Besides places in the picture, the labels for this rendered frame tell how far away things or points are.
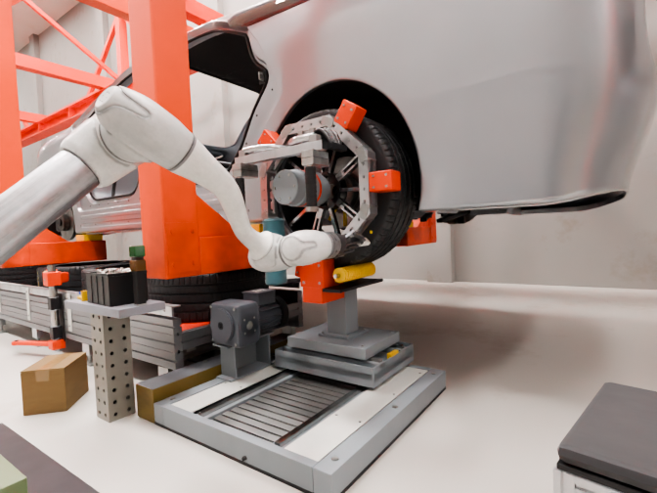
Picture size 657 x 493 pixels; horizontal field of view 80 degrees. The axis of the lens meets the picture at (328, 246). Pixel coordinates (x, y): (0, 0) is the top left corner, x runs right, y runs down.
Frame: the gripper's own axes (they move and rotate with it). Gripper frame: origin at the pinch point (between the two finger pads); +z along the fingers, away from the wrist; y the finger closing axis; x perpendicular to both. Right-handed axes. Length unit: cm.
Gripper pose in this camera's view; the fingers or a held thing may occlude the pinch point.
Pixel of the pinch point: (362, 242)
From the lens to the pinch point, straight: 148.3
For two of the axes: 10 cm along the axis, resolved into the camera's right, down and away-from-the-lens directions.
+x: -6.0, -7.0, 3.8
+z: 5.8, -0.6, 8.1
